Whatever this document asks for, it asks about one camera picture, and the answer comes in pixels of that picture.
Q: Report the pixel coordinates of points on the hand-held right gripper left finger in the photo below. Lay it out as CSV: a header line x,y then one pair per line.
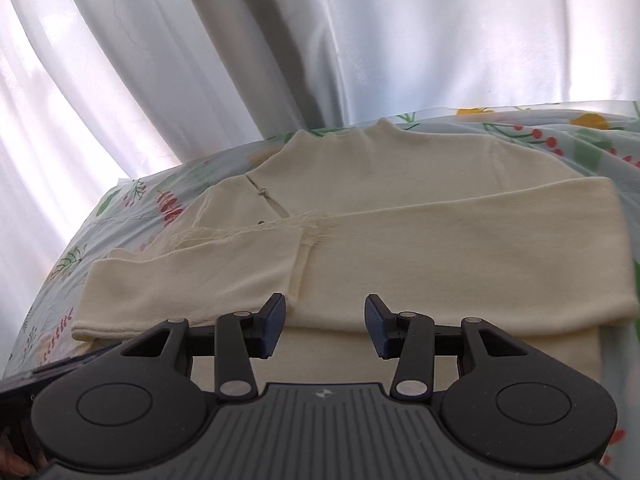
x,y
272,325

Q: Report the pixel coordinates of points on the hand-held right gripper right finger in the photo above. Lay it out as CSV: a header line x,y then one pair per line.
x,y
378,325

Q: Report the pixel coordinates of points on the cream knit sweater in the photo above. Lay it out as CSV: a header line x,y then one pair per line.
x,y
400,240

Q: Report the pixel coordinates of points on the floral light blue bedsheet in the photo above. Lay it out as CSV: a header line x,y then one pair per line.
x,y
575,140

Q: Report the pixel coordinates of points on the white curtain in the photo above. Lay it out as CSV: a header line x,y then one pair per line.
x,y
250,35

